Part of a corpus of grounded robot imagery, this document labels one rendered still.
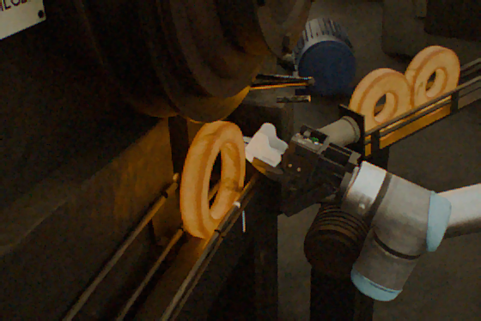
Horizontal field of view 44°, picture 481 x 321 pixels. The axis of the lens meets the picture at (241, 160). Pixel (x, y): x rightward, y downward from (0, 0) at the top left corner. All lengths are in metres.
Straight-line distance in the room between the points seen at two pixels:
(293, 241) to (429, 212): 1.12
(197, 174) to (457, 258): 1.35
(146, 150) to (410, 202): 0.42
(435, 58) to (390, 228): 0.50
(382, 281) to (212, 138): 0.39
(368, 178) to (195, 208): 0.29
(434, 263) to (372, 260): 1.00
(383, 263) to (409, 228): 0.08
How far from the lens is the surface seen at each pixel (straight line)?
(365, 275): 1.07
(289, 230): 2.12
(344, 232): 1.22
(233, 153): 0.98
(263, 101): 1.10
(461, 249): 2.12
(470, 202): 1.13
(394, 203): 0.98
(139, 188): 0.86
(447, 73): 1.44
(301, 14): 0.84
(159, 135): 0.88
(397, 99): 1.34
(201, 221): 0.89
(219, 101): 0.82
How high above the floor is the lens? 1.24
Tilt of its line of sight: 29 degrees down
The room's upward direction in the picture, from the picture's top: 2 degrees counter-clockwise
